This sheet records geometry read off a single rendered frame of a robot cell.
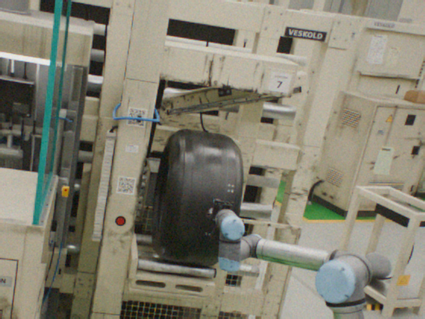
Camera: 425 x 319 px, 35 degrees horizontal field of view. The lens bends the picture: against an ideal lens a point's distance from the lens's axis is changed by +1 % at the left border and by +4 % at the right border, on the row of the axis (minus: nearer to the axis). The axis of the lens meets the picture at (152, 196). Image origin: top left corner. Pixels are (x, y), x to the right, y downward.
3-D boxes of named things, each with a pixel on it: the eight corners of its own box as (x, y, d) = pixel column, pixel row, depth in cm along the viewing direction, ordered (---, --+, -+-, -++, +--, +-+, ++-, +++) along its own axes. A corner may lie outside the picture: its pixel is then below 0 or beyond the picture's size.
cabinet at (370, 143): (344, 219, 693) (378, 102, 655) (309, 199, 742) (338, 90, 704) (409, 218, 734) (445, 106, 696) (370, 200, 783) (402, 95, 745)
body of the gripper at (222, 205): (231, 200, 242) (237, 206, 230) (227, 222, 244) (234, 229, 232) (211, 197, 241) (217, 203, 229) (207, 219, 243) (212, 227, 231)
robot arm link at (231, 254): (250, 266, 228) (251, 236, 225) (232, 274, 219) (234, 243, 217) (230, 262, 232) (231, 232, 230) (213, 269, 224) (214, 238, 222)
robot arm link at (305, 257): (385, 251, 209) (247, 226, 239) (371, 257, 200) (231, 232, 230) (382, 285, 211) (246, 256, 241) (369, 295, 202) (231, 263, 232)
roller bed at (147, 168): (101, 221, 313) (109, 162, 304) (101, 210, 327) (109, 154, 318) (141, 225, 316) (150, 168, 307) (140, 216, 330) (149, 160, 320)
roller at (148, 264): (134, 261, 276) (133, 270, 273) (136, 255, 273) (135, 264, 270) (214, 271, 280) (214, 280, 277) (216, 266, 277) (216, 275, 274)
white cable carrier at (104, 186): (92, 240, 275) (107, 132, 261) (92, 235, 280) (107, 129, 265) (102, 241, 276) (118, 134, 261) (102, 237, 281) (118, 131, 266)
